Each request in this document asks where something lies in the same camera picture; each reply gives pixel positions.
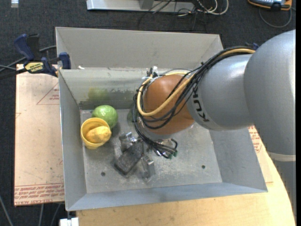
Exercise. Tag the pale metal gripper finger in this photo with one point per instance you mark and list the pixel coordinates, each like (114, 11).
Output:
(125, 140)
(149, 167)

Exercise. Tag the dark grey flat block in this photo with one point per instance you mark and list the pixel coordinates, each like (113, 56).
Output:
(128, 158)

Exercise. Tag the yellow lemon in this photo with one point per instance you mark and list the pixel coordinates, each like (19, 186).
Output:
(98, 133)

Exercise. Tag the large green fruit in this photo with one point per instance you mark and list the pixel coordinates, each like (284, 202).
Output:
(105, 114)

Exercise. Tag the grey metal bin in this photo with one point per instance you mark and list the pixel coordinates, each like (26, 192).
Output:
(188, 163)

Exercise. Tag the yellow cup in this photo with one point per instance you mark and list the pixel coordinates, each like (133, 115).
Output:
(87, 128)

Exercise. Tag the brown cardboard board red print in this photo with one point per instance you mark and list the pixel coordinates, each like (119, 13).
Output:
(37, 135)

